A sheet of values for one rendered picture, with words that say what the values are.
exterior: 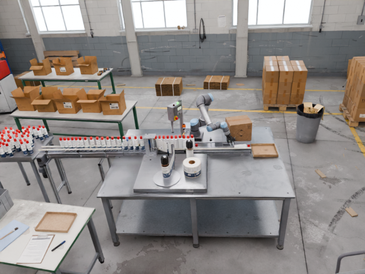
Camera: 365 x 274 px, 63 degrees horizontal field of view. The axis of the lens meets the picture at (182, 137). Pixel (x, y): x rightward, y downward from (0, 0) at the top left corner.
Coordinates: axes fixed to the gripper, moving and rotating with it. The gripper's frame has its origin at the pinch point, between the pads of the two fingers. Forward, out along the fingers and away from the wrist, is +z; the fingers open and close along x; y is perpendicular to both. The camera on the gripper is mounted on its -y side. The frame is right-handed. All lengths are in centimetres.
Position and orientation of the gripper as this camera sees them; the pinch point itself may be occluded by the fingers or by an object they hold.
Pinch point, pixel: (232, 145)
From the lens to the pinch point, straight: 383.1
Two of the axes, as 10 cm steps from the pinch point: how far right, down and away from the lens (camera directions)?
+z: 4.0, 8.0, 4.4
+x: 9.1, -3.1, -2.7
